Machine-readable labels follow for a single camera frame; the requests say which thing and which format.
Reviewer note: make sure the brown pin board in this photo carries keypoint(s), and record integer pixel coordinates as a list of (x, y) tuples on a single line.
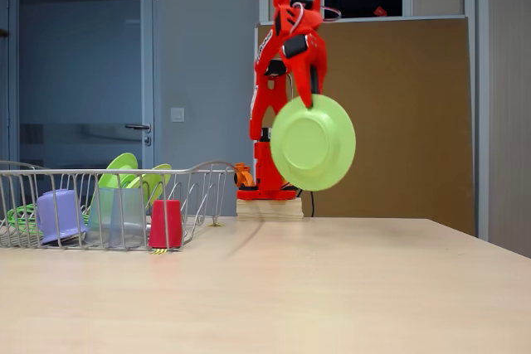
[(415, 122)]

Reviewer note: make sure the green plastic plate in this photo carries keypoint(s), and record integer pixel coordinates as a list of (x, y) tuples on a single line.
[(122, 163), (155, 182), (311, 142)]

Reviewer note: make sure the grey glazed door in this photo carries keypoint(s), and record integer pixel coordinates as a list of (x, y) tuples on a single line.
[(83, 59)]

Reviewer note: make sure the purple plastic mug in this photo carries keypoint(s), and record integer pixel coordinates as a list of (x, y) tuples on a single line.
[(60, 215)]

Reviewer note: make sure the orange-red robot arm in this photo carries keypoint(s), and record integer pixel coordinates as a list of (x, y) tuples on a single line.
[(263, 101)]

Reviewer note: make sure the wooden base block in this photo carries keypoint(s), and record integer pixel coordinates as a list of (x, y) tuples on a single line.
[(269, 209)]

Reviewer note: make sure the translucent grey plastic cup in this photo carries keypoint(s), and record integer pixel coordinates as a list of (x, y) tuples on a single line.
[(97, 217), (130, 217)]

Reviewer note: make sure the red plastic cup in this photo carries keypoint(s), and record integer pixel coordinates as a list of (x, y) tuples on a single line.
[(166, 225)]

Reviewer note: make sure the small yellow tape marker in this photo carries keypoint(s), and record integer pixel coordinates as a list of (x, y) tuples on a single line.
[(215, 225)]

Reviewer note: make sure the yellow black striped tape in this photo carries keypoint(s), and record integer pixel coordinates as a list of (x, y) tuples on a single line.
[(159, 251)]

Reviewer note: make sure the white light switch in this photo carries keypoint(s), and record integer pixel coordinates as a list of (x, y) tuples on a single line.
[(178, 114)]

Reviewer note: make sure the small red object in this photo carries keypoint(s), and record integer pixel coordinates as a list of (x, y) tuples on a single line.
[(378, 11)]

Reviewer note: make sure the light orange table clamp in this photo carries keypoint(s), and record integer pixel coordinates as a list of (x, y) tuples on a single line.
[(242, 176)]

